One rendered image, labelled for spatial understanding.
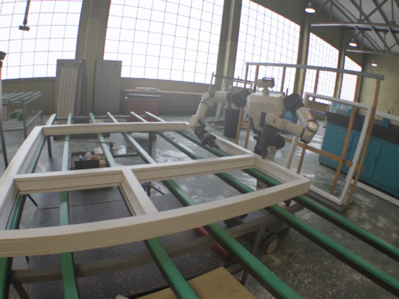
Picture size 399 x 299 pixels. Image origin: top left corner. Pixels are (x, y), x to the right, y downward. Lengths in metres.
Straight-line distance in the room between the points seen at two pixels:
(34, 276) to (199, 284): 0.59
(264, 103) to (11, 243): 1.53
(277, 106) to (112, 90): 7.24
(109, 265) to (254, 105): 1.32
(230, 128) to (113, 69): 4.66
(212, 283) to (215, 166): 0.67
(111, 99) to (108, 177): 7.35
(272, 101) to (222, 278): 1.13
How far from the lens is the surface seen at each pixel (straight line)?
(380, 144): 4.73
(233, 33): 10.80
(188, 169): 1.20
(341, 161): 3.53
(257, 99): 1.59
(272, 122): 1.35
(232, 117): 5.91
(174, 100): 9.63
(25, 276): 0.76
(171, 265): 0.67
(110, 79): 8.30
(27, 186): 1.09
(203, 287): 0.91
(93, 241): 0.71
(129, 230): 0.71
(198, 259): 1.09
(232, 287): 0.94
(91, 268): 0.73
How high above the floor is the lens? 1.36
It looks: 17 degrees down
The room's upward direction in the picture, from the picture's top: 7 degrees clockwise
